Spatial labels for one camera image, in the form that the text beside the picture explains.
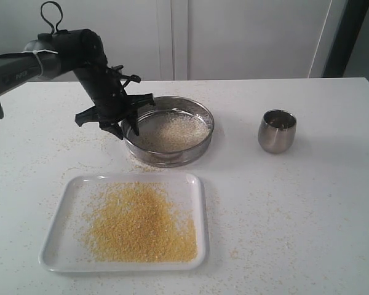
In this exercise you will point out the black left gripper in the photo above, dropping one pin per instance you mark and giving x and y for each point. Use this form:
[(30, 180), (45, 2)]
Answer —
[(111, 104)]

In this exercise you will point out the pale coarse grains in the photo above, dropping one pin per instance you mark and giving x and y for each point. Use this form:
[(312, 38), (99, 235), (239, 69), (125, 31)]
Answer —
[(171, 133)]

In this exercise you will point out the round steel mesh sieve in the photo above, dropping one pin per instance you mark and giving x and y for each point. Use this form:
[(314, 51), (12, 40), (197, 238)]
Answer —
[(170, 105)]

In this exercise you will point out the small stainless steel cup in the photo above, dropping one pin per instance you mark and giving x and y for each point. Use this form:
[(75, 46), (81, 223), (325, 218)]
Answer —
[(277, 130)]

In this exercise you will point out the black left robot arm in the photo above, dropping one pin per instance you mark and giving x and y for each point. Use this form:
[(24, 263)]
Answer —
[(81, 52)]

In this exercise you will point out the white cabinet doors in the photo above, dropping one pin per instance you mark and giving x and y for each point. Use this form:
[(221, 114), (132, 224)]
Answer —
[(191, 40)]

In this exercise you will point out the yellow fine sieved grains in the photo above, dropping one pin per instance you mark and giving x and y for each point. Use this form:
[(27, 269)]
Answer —
[(137, 222)]

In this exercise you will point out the white rectangular plastic tray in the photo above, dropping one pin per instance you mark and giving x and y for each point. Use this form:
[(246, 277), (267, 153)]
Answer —
[(63, 250)]

